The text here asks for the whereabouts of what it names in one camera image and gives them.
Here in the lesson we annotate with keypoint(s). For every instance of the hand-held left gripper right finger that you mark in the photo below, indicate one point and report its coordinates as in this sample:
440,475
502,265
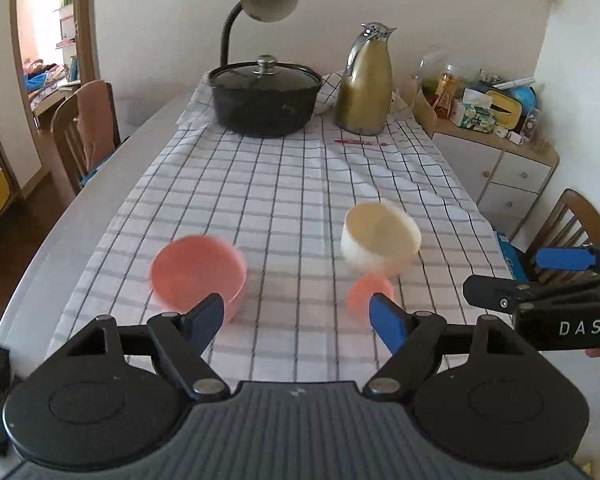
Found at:
387,322

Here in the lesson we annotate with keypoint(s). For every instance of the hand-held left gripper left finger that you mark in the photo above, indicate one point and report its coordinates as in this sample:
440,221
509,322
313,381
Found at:
205,322

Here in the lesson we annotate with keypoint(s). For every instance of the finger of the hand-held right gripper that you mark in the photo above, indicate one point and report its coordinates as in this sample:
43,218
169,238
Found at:
562,259
495,294

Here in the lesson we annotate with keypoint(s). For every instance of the small pink heart-shaped dish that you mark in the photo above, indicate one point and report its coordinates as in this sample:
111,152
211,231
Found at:
362,295

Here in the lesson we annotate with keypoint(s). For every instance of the pink bowl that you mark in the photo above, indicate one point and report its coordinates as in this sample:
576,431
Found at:
195,272

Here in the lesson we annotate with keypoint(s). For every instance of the cream bowl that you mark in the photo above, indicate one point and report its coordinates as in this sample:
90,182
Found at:
380,240

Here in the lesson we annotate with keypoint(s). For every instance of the blue box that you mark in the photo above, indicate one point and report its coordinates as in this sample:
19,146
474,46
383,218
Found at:
512,257

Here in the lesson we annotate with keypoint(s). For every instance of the wooden dining chair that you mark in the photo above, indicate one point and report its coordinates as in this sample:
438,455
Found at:
65,135
575,220

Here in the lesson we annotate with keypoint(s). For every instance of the white wooden sideboard cabinet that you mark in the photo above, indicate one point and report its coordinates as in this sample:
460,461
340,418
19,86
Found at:
510,175

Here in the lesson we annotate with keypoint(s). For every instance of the white checked tablecloth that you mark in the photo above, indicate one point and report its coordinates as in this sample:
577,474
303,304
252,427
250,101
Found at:
260,195

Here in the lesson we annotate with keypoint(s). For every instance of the yellow tissue box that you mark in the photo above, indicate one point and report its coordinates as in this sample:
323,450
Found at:
505,107

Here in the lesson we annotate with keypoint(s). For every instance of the blue globe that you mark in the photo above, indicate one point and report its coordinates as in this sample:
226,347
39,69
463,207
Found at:
525,97

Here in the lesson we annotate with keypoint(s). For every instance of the green tissue pack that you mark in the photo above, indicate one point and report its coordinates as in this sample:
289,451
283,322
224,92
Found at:
474,117

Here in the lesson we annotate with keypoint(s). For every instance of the red pen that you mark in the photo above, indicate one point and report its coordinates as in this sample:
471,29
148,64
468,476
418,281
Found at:
362,142

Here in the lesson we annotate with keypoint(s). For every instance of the white marker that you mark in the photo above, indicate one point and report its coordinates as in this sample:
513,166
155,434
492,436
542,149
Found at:
515,83

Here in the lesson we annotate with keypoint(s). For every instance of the amber oil bottle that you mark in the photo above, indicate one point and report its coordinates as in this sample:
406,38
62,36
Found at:
449,92

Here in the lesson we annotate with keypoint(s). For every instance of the black cooking pot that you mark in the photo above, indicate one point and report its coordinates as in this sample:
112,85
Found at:
265,110

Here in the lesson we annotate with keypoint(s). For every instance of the orange cloth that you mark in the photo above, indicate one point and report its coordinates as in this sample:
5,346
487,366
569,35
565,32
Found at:
100,120

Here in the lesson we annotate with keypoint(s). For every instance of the clear glass jar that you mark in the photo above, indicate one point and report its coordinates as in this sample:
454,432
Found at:
432,67

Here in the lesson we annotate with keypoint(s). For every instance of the gold thermos jug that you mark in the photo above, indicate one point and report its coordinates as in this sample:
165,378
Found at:
365,90

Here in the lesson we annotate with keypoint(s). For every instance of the glass pot lid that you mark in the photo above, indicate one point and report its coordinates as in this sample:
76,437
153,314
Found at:
265,76

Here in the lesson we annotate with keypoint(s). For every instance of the white bookshelf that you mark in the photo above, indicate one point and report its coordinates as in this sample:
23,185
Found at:
67,25

